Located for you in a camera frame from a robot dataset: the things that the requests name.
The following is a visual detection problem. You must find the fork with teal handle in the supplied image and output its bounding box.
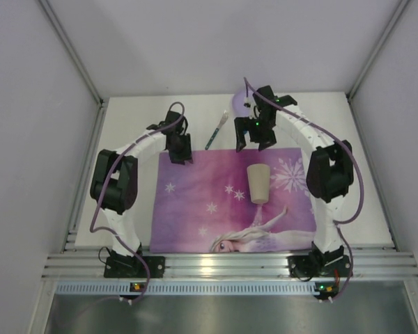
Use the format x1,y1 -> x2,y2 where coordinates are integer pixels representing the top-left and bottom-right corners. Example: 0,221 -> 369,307
205,110 -> 229,150

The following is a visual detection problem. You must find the beige paper cup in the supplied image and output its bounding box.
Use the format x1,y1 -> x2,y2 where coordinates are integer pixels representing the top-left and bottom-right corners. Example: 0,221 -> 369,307
247,164 -> 270,205

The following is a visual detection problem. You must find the purple printed placemat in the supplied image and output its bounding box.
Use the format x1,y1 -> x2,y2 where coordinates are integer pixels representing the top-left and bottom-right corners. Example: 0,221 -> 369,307
150,148 -> 316,253

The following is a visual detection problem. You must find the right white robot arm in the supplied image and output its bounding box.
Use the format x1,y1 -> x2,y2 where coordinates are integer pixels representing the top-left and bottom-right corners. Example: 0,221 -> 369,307
231,86 -> 354,267

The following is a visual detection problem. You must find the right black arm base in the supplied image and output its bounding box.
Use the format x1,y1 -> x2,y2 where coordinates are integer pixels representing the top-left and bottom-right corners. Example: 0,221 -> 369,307
288,255 -> 351,282

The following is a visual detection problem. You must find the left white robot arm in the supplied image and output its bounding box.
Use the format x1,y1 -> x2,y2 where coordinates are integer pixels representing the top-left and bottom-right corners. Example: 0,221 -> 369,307
90,110 -> 193,257

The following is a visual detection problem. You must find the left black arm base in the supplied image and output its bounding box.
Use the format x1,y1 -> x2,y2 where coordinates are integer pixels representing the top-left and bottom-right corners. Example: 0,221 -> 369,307
104,254 -> 166,278

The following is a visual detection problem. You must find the lilac plastic plate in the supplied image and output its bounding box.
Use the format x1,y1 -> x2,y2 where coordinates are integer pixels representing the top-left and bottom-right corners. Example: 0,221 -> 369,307
231,89 -> 256,119

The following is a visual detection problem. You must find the right aluminium frame post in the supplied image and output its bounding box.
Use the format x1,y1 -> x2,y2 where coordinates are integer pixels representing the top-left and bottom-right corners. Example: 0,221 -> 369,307
346,0 -> 412,103

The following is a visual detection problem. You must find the aluminium frame post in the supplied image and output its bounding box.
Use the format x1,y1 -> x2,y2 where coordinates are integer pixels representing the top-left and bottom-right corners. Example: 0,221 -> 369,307
36,0 -> 104,106
346,0 -> 412,103

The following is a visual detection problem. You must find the aluminium mounting rail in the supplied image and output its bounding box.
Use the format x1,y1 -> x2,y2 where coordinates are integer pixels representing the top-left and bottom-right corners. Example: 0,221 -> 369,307
42,248 -> 418,281

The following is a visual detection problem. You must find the perforated cable duct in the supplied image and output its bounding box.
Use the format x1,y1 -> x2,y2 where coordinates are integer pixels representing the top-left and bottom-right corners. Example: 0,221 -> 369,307
56,280 -> 337,296

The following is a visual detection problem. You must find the left aluminium frame post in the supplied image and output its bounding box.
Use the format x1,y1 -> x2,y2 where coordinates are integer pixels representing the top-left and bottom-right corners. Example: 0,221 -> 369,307
36,0 -> 104,106

